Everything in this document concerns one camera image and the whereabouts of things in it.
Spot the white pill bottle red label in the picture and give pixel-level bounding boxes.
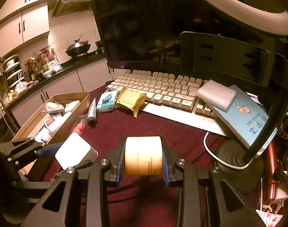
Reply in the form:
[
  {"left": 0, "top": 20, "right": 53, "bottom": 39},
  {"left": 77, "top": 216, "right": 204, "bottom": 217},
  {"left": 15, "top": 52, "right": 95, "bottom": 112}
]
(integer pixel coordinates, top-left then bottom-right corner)
[{"left": 44, "top": 115, "right": 67, "bottom": 136}]

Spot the white power adapter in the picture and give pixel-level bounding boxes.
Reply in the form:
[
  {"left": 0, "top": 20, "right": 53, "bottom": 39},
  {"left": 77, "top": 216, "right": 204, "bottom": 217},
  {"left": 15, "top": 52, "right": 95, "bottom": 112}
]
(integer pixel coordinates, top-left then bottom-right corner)
[{"left": 55, "top": 132, "right": 98, "bottom": 170}]

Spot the floral hand cream tube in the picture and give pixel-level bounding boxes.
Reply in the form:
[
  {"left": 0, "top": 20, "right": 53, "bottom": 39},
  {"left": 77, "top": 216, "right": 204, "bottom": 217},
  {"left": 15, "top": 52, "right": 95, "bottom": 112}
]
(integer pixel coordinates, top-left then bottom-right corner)
[{"left": 87, "top": 98, "right": 97, "bottom": 127}]

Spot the teal cartoon tissue pack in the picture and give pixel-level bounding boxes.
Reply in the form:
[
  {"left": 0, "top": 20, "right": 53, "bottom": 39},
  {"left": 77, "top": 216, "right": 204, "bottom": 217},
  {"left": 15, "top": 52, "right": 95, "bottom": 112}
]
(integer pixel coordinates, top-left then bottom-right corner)
[{"left": 96, "top": 90, "right": 118, "bottom": 113}]

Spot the pink patterned tube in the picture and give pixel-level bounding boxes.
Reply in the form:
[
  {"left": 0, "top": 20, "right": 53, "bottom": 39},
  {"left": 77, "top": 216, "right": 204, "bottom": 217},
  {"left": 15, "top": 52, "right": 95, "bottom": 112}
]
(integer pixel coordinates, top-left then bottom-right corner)
[{"left": 256, "top": 210, "right": 283, "bottom": 227}]

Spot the cardboard box tray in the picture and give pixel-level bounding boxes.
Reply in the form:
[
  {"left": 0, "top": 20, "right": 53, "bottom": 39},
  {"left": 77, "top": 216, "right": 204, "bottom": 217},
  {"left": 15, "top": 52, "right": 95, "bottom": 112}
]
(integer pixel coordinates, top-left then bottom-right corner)
[{"left": 13, "top": 92, "right": 92, "bottom": 144}]

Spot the red metallic cylinder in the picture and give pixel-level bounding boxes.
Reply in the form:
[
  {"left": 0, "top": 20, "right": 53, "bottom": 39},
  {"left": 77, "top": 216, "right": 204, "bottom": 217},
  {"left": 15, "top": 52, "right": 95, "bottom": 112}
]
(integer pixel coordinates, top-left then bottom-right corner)
[{"left": 263, "top": 141, "right": 279, "bottom": 204}]

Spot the maroon cloth mat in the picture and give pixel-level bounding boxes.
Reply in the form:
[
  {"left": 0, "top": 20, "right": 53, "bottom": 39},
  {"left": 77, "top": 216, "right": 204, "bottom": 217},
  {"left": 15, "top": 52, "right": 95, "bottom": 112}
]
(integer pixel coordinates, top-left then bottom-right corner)
[{"left": 42, "top": 85, "right": 265, "bottom": 227}]

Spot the blue notebook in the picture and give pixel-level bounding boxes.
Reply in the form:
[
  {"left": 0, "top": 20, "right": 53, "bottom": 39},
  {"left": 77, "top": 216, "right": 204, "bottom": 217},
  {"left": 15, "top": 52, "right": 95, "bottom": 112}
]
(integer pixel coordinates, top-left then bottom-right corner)
[{"left": 210, "top": 85, "right": 269, "bottom": 149}]

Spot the black wok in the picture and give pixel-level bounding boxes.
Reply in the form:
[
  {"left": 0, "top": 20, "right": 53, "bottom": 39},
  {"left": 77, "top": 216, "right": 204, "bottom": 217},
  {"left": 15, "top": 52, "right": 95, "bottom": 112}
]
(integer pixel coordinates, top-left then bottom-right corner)
[{"left": 65, "top": 34, "right": 91, "bottom": 57}]

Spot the white computer keyboard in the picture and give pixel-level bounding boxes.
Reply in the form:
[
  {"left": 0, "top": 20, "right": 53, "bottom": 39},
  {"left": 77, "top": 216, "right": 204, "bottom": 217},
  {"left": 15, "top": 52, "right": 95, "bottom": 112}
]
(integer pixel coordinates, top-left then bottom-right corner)
[{"left": 107, "top": 70, "right": 232, "bottom": 137}]

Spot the black computer monitor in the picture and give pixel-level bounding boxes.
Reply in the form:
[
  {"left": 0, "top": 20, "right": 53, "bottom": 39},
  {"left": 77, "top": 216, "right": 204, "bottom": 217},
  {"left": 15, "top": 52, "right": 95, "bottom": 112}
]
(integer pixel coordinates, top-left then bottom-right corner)
[{"left": 91, "top": 0, "right": 229, "bottom": 70}]

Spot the white cable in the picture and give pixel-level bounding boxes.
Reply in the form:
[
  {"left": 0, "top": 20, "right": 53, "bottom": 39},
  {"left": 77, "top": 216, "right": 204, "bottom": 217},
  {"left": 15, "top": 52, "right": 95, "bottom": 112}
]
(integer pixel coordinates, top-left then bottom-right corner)
[{"left": 203, "top": 131, "right": 265, "bottom": 171}]

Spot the black ring light base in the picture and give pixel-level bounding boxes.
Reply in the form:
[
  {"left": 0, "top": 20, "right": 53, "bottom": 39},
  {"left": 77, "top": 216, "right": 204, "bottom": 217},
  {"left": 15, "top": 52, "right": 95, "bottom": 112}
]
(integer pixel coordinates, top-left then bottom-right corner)
[{"left": 216, "top": 93, "right": 288, "bottom": 193}]

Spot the white ring light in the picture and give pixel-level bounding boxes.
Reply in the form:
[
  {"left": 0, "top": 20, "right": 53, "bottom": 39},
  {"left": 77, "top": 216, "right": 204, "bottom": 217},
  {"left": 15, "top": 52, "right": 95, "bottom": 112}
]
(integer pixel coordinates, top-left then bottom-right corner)
[{"left": 205, "top": 0, "right": 288, "bottom": 36}]

